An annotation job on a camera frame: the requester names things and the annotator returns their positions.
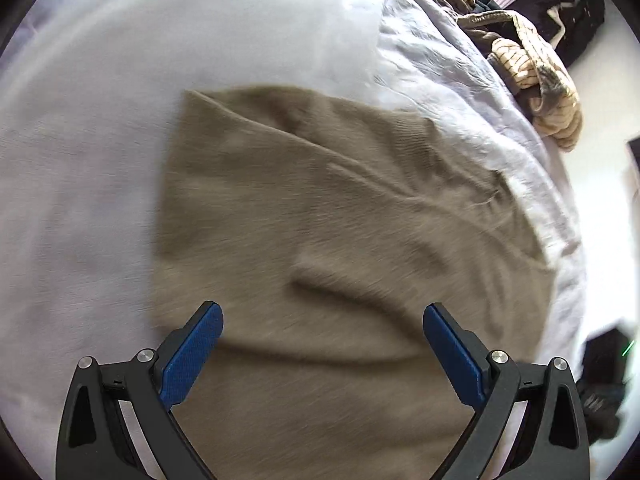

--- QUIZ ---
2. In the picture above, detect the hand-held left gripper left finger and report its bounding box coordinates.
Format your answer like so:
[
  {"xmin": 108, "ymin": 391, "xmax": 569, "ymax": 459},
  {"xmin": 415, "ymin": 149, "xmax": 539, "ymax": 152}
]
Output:
[{"xmin": 56, "ymin": 301, "xmax": 224, "ymax": 480}]

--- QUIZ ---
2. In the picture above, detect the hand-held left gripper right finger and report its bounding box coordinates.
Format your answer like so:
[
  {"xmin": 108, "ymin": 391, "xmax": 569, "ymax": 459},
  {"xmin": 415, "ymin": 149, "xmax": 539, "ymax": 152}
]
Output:
[{"xmin": 423, "ymin": 302, "xmax": 592, "ymax": 480}]

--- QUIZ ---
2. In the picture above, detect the olive knit sweater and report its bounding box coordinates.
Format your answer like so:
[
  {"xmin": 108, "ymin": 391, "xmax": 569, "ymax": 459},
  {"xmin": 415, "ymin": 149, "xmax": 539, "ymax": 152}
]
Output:
[{"xmin": 150, "ymin": 85, "xmax": 556, "ymax": 480}]

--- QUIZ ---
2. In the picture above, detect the lavender embossed blanket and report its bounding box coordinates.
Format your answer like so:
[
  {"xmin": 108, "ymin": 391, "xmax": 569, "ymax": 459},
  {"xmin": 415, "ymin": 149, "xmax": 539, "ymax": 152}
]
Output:
[{"xmin": 0, "ymin": 0, "xmax": 590, "ymax": 480}]

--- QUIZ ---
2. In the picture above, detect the beige striped garment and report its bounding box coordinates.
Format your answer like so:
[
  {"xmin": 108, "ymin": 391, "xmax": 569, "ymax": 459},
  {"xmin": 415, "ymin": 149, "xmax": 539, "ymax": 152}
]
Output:
[{"xmin": 425, "ymin": 0, "xmax": 583, "ymax": 153}]

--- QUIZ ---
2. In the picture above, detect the brown garment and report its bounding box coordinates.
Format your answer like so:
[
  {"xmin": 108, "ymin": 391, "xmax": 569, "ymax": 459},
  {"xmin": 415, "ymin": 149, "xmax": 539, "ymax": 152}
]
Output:
[{"xmin": 457, "ymin": 11, "xmax": 518, "ymax": 58}]

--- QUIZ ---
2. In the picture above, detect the black garment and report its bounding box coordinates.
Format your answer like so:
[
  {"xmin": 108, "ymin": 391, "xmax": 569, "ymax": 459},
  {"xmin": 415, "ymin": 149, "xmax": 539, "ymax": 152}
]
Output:
[{"xmin": 475, "ymin": 0, "xmax": 607, "ymax": 68}]

